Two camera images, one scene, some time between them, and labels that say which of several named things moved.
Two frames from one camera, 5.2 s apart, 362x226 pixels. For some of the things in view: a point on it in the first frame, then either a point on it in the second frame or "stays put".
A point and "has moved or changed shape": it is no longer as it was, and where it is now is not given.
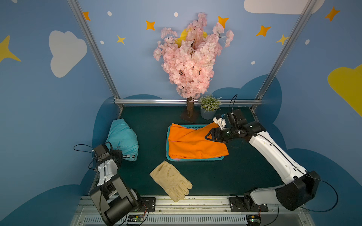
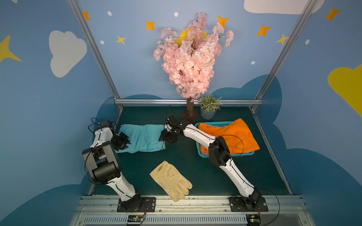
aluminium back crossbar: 184,101 stays put
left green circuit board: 135,218 stays put
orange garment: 185,142 -> 237,135
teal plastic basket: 193,126 -> 218,124
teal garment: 123,138 has moved or changed shape
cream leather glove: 175,185 stays put
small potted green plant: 209,105 stays put
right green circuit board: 253,220 stays put
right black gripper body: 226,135 -> 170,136
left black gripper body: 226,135 -> 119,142
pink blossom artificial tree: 189,58 stays put
